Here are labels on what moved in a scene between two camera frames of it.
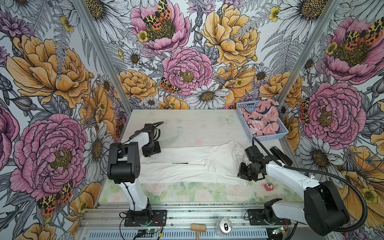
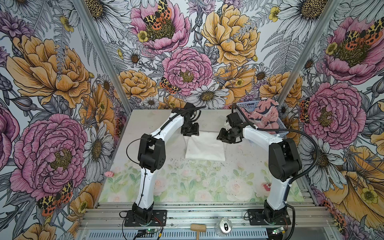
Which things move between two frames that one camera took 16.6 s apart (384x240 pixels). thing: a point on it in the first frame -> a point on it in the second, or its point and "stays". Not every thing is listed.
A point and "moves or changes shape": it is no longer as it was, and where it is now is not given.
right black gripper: [241, 174] -> [222, 136]
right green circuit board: [278, 230] stays
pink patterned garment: [263, 119] stays
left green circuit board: [152, 230] stays
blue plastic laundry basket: [283, 130] stays
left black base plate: [148, 218] stays
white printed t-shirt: [218, 165] moves or changes shape
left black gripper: [157, 150] -> [195, 131]
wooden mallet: [198, 228] stays
